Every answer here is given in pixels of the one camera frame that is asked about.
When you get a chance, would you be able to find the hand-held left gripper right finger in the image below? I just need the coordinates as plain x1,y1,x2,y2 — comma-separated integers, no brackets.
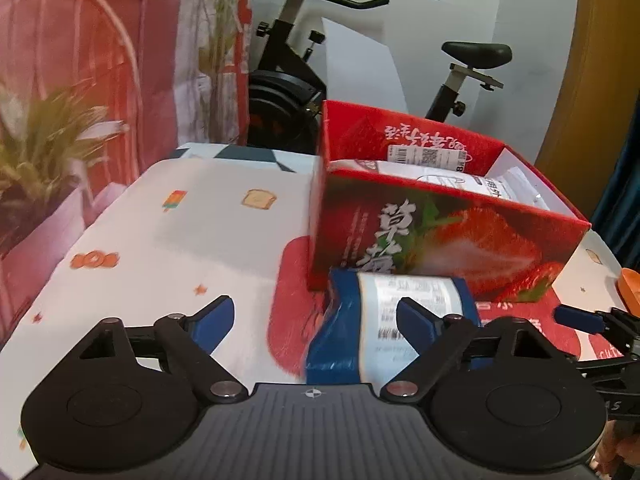
380,296,570,404

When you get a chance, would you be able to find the wooden door panel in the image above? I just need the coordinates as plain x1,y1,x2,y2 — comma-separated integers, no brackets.
532,0,640,211

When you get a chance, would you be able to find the teal curtain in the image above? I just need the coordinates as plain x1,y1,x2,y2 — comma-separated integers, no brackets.
590,160,640,266

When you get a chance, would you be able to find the white foam board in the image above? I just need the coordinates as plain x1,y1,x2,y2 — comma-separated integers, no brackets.
320,16,426,121

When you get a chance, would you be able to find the red strawberry print cardboard box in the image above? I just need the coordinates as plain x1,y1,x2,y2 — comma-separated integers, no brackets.
306,100,593,303

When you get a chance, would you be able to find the person's right hand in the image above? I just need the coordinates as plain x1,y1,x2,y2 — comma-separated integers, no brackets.
590,421,626,480

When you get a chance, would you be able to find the black exercise bike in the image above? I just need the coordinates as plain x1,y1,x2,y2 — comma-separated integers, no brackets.
247,0,513,153

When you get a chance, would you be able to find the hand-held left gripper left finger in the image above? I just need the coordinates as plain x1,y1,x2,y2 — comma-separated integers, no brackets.
75,295,249,404

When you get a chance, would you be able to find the blue and white tissue packet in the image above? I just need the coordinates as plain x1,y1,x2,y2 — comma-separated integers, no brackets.
305,267,483,386

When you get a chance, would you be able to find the orange object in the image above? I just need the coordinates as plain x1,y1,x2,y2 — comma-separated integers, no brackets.
619,268,640,312

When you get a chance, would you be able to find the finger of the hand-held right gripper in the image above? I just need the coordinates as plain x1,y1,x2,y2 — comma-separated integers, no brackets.
552,304,609,336

